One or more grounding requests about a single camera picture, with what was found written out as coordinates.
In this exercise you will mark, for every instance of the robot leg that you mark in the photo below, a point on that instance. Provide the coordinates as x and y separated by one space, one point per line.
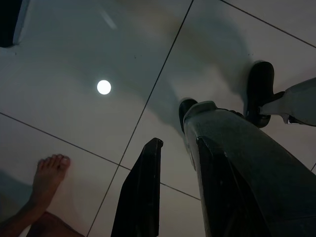
259 160
301 98

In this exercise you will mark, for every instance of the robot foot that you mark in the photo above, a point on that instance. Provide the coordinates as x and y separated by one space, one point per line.
185 106
259 81

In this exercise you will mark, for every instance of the robot right leg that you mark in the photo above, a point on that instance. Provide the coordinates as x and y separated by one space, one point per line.
301 98

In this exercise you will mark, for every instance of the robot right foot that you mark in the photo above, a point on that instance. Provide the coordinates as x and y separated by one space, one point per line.
259 81

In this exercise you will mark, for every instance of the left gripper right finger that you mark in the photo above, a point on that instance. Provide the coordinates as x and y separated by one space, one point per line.
219 202

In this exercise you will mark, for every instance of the robot left leg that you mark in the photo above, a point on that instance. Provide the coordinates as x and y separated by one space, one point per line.
259 160

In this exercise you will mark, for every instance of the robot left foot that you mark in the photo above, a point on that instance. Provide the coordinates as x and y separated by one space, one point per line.
185 106

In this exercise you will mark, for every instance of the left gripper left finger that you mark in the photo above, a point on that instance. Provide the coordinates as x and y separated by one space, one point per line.
140 205

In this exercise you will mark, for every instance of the person bare foot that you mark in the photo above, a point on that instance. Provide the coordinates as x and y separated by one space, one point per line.
47 177

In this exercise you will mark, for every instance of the black floor mat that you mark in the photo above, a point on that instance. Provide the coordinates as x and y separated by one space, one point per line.
7 22

